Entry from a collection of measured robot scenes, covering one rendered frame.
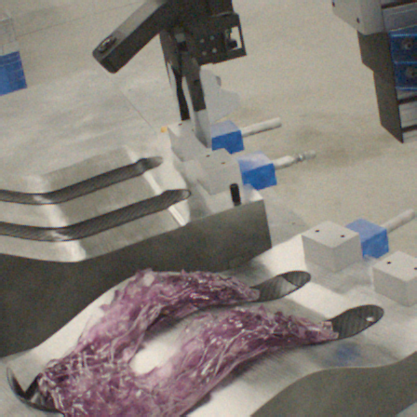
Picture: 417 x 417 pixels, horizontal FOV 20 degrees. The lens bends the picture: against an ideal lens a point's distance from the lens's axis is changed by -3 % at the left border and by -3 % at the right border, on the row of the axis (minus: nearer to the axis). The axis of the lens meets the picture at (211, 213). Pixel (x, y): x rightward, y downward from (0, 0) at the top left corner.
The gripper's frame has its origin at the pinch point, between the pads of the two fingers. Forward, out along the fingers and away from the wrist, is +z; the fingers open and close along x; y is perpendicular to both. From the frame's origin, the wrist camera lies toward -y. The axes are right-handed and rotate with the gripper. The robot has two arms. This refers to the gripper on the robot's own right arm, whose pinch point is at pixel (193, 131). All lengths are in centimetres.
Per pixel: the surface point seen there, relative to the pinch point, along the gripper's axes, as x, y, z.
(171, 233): -17.8, -8.4, 2.9
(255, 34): 309, 104, 92
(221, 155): -10.4, 0.2, -0.5
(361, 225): -26.3, 9.2, 4.2
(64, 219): -6.8, -17.8, 2.8
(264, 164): -12.8, 4.1, 0.8
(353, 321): -39.7, 2.1, 6.1
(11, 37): 306, 7, 64
